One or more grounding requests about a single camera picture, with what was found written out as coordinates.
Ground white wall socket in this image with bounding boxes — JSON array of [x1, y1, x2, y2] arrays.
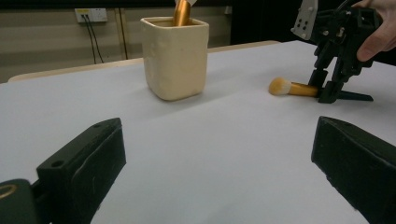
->
[[74, 7, 108, 23]]

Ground white table sheet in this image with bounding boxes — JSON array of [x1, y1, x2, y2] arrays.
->
[[0, 40, 396, 224]]

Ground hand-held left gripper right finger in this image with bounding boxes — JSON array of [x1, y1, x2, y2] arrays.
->
[[311, 116, 396, 224]]

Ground black and gold makeup brush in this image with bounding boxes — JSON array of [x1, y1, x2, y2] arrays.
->
[[172, 0, 198, 28], [268, 77, 375, 103]]

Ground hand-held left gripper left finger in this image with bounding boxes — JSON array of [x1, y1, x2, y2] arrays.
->
[[36, 117, 127, 224]]

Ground beige square cup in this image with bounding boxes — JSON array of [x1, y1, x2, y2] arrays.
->
[[139, 17, 210, 102]]

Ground black curtain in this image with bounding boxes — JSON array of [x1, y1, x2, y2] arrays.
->
[[230, 0, 396, 67]]

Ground black wall cable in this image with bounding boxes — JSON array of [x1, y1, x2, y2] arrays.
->
[[80, 14, 97, 65], [86, 14, 105, 64]]

